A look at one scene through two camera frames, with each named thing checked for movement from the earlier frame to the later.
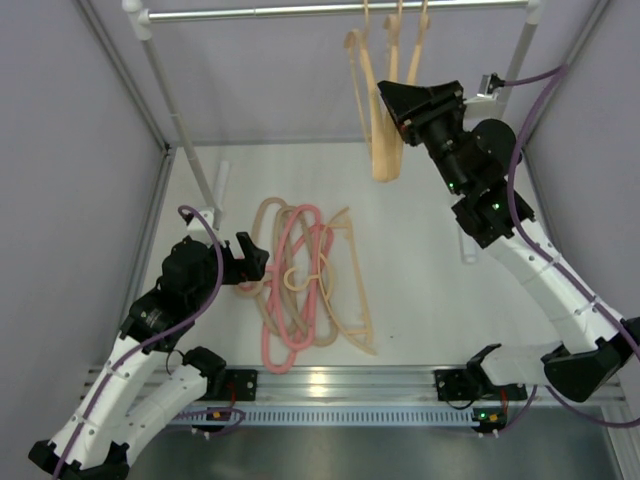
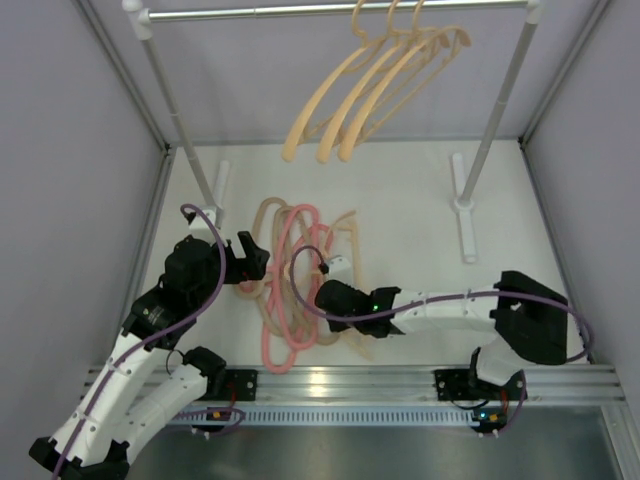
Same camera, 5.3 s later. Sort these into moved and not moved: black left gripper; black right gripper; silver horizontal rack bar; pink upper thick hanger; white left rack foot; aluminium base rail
Moved: black right gripper
Not moved: white left rack foot; black left gripper; pink upper thick hanger; silver horizontal rack bar; aluminium base rail
